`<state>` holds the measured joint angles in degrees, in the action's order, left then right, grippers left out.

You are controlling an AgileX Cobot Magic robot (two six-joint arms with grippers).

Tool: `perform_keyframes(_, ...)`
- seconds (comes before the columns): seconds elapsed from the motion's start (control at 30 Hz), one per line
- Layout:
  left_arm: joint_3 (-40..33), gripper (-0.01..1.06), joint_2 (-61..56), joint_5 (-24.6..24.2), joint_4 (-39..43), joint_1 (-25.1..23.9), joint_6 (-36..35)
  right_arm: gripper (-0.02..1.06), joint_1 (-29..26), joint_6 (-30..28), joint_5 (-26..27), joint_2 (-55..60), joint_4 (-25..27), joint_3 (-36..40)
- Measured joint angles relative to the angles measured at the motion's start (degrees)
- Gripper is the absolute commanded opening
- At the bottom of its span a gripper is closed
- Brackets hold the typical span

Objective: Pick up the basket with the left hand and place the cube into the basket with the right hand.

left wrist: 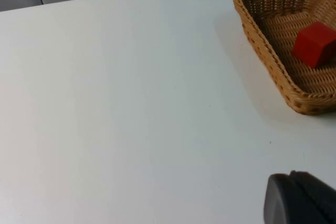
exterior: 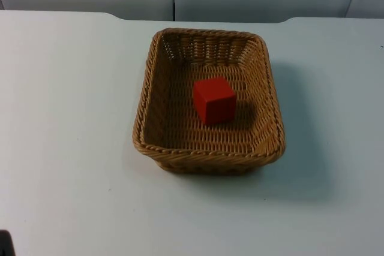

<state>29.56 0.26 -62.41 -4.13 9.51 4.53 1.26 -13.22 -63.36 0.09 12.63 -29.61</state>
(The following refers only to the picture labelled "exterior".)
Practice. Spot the pale brown wicker basket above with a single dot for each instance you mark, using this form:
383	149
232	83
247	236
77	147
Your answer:
180	124

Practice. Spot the red cube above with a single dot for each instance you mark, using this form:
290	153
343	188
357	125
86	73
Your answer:
213	101

